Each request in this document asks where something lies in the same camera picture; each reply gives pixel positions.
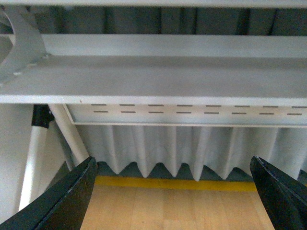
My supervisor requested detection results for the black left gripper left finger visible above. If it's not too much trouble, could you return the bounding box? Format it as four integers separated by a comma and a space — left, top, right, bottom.
0, 157, 97, 230

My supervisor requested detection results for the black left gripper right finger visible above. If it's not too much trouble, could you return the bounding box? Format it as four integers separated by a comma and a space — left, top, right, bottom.
250, 156, 307, 230

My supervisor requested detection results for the white support pole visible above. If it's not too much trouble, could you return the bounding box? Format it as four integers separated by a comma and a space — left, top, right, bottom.
18, 104, 89, 211

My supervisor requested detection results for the white pleated curtain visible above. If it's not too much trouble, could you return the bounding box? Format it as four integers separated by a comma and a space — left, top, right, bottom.
78, 125, 307, 181

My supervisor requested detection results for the white shelf table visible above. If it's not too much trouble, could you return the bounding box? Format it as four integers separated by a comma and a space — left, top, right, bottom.
0, 0, 307, 127

